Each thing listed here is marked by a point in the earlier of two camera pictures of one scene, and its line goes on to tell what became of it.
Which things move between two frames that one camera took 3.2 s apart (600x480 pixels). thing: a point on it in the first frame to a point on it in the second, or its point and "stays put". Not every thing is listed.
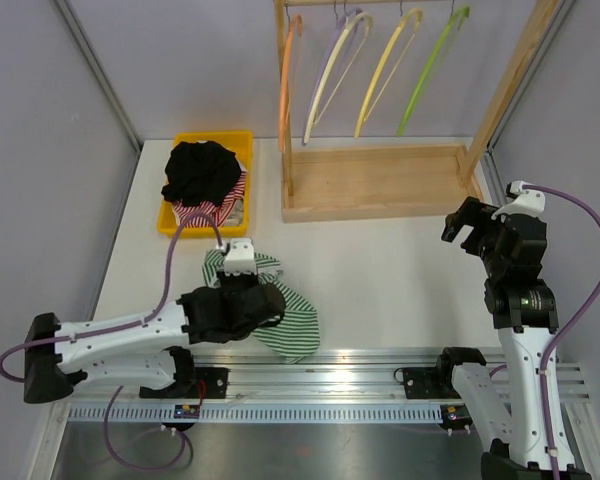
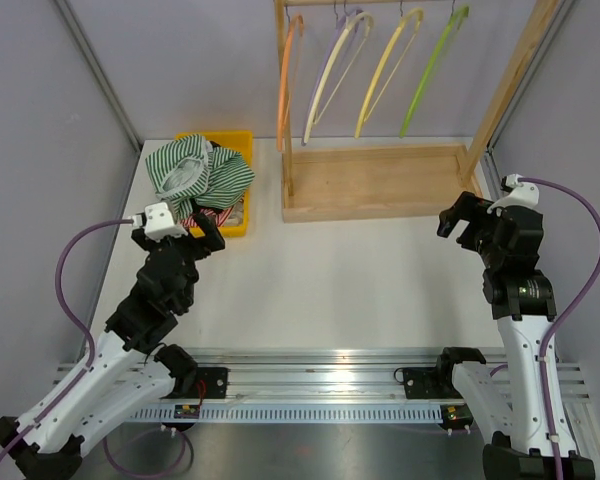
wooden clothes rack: x=320 y=181 stays put
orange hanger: x=292 y=51 stays put
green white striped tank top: x=298 y=333 to x=192 y=172
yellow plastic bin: x=239 y=142 stays put
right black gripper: x=475 y=214 stays put
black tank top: x=200 y=173 to x=197 y=207
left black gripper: x=226 y=279 to x=206 y=245
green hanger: x=431 y=68 stays put
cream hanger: x=369 y=19 stays put
